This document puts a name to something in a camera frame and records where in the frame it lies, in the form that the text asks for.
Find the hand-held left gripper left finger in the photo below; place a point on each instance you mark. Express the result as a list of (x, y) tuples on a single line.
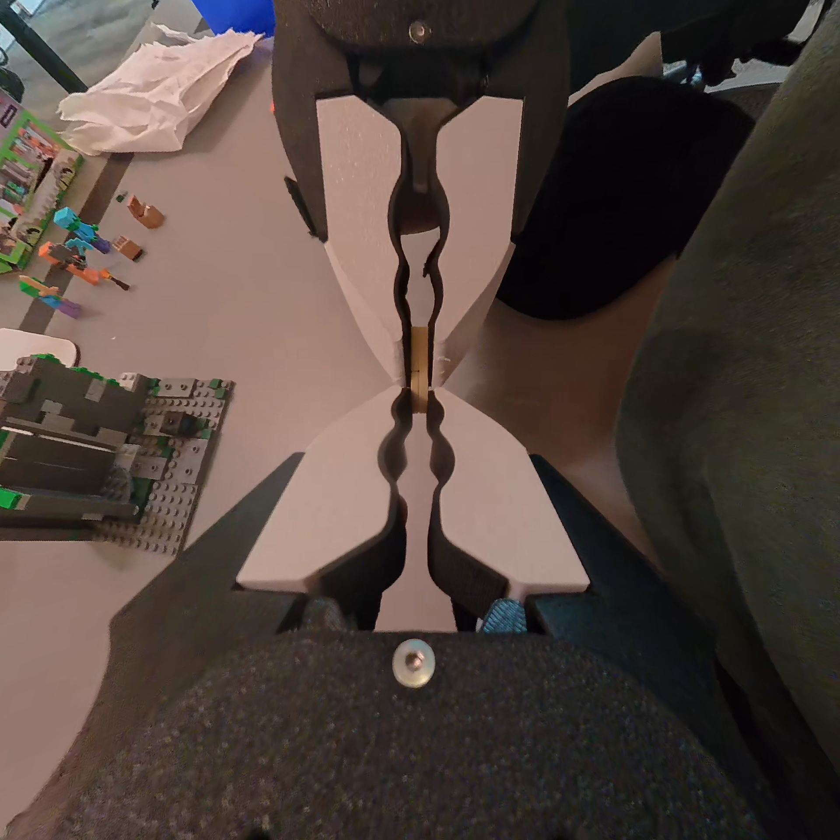
[(328, 512)]

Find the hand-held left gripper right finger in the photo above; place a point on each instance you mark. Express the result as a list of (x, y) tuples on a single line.
[(512, 519)]

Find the light grey desk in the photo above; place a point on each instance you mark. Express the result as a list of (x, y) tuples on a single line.
[(275, 315)]

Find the white flat object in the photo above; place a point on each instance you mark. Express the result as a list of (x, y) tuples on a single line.
[(32, 344)]

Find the black metal pole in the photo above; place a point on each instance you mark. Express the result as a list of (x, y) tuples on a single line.
[(39, 49)]

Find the green purple toy brick figure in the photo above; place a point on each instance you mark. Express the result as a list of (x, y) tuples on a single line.
[(49, 296)]

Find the grey toy brick model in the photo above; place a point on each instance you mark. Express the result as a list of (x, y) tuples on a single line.
[(163, 459)]

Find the blue bin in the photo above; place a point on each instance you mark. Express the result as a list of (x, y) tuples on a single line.
[(242, 13)]

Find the green toy box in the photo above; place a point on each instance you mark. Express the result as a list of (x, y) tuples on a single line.
[(32, 176)]

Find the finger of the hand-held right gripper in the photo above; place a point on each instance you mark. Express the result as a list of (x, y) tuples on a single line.
[(357, 210), (478, 210)]

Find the brown toy brick piece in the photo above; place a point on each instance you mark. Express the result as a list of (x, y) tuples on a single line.
[(144, 214), (128, 248)]

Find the cyan toy brick figure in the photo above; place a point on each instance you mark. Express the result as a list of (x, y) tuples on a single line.
[(78, 227)]

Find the tan toy brick panel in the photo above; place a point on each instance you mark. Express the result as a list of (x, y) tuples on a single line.
[(420, 354)]

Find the dark cloth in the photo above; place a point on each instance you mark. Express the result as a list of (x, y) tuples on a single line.
[(624, 197)]

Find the olive small toy brick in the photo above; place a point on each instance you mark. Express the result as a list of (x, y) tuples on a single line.
[(419, 401)]

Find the white crumpled paper bag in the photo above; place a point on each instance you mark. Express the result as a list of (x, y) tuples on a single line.
[(157, 92)]

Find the orange toy brick figure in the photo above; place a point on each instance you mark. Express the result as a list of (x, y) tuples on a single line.
[(65, 257)]

